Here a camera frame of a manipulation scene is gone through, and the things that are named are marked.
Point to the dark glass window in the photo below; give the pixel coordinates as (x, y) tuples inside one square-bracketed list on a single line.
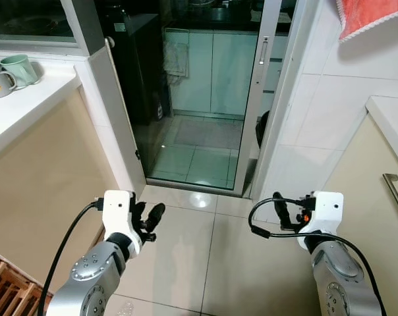
[(28, 20)]

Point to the wooden slat pallet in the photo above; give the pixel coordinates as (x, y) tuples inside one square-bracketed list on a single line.
[(8, 289)]

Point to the beige white-topped counter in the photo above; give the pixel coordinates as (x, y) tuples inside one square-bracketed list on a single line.
[(41, 171)]

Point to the black refrigerator with sticker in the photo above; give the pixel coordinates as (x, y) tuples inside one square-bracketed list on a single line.
[(136, 72)]

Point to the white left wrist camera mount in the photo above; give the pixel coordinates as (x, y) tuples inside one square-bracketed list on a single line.
[(118, 207)]

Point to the green mug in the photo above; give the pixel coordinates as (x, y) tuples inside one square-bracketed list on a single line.
[(18, 69)]

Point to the tinted glass sliding door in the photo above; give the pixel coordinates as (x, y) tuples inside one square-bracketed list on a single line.
[(205, 151)]

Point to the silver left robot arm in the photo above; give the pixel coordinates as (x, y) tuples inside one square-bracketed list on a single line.
[(87, 276)]

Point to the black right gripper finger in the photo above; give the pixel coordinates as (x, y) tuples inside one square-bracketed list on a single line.
[(280, 207)]

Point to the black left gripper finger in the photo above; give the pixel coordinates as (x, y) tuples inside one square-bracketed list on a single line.
[(155, 217), (139, 214)]

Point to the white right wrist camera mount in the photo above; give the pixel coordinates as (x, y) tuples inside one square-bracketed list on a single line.
[(327, 207)]

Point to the hanging checked towel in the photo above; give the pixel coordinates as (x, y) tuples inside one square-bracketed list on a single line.
[(176, 60)]

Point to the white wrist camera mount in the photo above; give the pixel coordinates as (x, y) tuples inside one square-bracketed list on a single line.
[(118, 207), (327, 207)]

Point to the pale kitchen base cabinet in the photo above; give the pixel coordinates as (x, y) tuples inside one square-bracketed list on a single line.
[(212, 72)]

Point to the red cloth white trim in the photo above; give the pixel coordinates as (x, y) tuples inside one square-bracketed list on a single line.
[(370, 16)]

